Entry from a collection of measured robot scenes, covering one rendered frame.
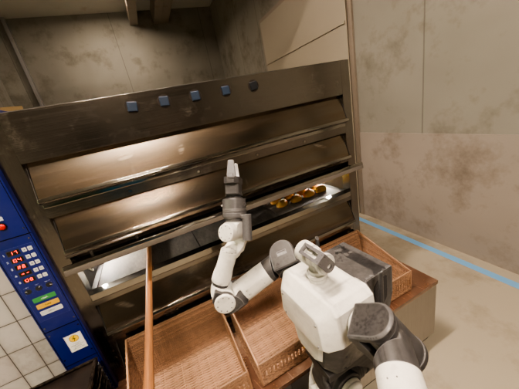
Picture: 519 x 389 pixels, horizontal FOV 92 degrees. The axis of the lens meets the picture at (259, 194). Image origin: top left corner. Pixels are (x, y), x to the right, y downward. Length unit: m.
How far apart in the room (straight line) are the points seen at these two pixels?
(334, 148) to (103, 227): 1.50
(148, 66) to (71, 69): 1.89
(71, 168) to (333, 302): 1.25
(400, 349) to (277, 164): 1.22
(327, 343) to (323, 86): 1.48
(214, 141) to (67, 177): 0.71
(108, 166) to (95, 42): 7.53
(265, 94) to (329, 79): 0.48
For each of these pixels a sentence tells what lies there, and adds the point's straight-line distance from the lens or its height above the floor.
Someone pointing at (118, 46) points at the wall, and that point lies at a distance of 8.77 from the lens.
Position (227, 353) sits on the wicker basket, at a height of 0.59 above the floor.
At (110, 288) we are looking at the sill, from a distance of 1.64.
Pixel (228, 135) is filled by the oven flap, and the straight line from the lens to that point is 1.49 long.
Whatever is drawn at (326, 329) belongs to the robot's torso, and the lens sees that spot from 0.78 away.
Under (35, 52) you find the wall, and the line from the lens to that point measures 9.00.
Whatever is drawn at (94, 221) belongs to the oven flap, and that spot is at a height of 1.55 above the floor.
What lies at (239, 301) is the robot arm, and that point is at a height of 1.28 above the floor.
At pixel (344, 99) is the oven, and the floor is 1.86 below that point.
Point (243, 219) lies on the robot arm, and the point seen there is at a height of 1.56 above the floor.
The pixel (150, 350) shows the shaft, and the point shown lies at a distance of 1.10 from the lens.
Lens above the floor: 1.92
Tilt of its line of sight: 19 degrees down
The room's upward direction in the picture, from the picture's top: 12 degrees counter-clockwise
